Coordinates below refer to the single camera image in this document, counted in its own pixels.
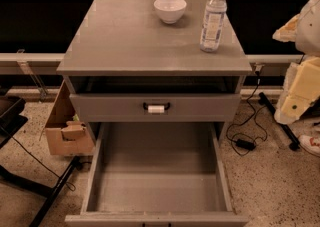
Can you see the white ceramic bowl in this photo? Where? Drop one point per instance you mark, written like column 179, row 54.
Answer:
column 170, row 11

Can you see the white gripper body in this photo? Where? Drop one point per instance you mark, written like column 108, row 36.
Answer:
column 309, row 31

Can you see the clear acrylic bracket left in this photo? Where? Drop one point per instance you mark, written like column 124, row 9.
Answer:
column 27, row 70

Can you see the grey top drawer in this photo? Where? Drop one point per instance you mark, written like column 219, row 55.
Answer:
column 155, row 107

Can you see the clear plastic water bottle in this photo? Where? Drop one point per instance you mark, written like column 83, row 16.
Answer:
column 214, row 14

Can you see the grey drawer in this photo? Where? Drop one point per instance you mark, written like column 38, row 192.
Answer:
column 155, row 107
column 157, row 175

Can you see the white red sneaker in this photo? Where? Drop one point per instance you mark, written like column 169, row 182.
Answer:
column 310, row 144

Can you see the black power adapter with cable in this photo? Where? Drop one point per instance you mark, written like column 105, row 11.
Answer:
column 242, row 143

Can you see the brown cardboard box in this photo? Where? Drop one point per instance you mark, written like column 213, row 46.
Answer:
column 66, row 135

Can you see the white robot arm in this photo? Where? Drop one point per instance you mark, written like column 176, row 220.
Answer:
column 311, row 12

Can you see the grey drawer cabinet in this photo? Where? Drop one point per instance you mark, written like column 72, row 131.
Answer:
column 122, row 47

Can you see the black stand base left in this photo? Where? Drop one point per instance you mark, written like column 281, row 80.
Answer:
column 11, row 121

